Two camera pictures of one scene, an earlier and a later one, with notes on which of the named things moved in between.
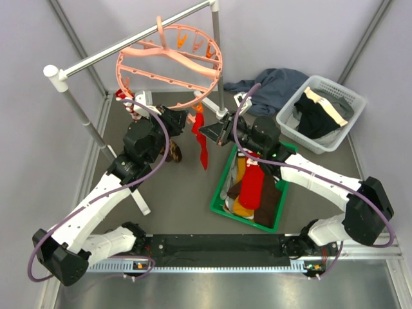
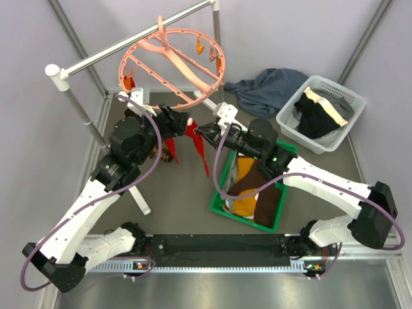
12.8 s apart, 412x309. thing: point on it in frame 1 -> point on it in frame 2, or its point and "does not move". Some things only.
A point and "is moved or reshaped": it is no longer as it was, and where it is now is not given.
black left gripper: x=176 y=119 does not move
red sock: x=197 y=125 -> x=171 y=145
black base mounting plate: x=219 y=250 does not move
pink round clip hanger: x=174 y=66 does not move
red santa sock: x=250 y=198 -> x=189 y=131
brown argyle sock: x=174 y=153 is moved or reshaped
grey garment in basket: x=339 y=103 does not move
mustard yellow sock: x=241 y=174 does not move
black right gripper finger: x=215 y=131 does not move
